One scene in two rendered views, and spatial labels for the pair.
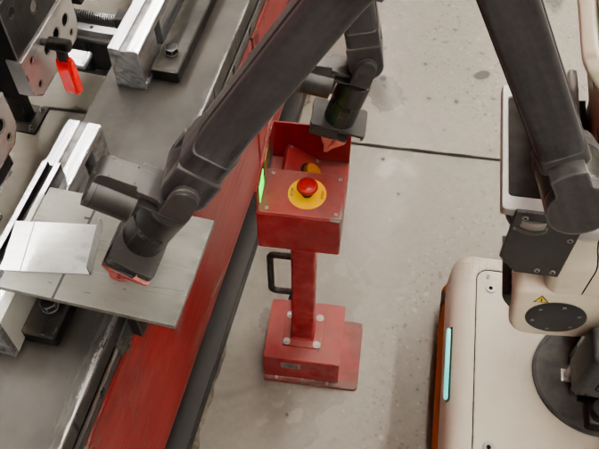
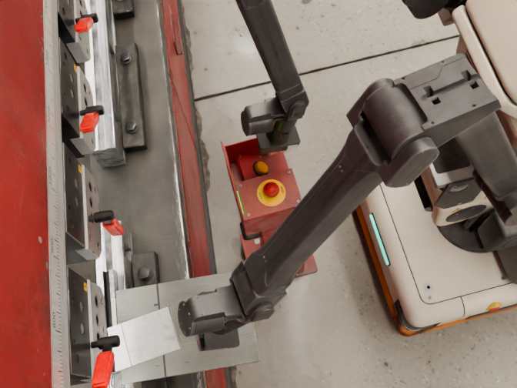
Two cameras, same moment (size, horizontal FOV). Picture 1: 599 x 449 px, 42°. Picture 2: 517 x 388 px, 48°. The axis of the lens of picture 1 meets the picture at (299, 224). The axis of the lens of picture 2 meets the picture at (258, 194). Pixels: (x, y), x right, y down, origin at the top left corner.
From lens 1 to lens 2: 0.44 m
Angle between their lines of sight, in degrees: 15
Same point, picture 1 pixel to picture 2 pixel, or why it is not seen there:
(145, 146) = (149, 212)
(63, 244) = (151, 332)
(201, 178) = (273, 295)
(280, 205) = (257, 209)
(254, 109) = (307, 250)
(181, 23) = (126, 99)
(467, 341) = (387, 220)
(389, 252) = (298, 163)
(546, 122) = (501, 178)
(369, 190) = not seen: hidden behind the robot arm
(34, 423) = not seen: outside the picture
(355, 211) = not seen: hidden behind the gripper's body
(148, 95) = (130, 168)
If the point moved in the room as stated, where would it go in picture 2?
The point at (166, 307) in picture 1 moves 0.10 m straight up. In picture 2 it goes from (246, 349) to (242, 343)
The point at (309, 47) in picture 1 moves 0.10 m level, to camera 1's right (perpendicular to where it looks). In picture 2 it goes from (346, 210) to (415, 181)
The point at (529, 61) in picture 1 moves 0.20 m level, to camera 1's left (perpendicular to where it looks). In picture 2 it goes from (493, 158) to (358, 215)
